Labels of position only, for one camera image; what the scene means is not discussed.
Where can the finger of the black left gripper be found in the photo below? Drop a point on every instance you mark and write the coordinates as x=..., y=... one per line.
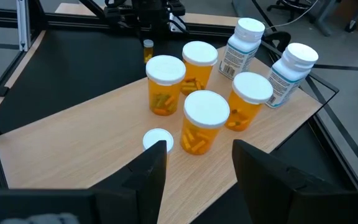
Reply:
x=160, y=25
x=145, y=25

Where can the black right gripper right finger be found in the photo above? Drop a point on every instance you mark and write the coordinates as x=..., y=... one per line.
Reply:
x=275, y=199

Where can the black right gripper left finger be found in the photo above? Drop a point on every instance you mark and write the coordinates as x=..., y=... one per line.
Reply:
x=120, y=202

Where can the small amber pill bottle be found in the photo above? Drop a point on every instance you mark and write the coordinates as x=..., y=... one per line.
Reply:
x=148, y=51
x=155, y=137

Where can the large amber pill bottle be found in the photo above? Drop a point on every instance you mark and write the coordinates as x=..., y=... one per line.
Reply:
x=204, y=124
x=164, y=90
x=199, y=68
x=247, y=102

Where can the white labelled medicine bottle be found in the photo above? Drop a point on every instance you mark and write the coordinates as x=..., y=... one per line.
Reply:
x=289, y=77
x=241, y=49

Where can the wooden sorting board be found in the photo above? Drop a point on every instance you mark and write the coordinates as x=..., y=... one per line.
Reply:
x=89, y=143

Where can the silver aluminium extrusion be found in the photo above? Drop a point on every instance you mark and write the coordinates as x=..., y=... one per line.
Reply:
x=23, y=25

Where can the black office chair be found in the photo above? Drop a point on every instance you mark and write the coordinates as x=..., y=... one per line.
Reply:
x=291, y=4

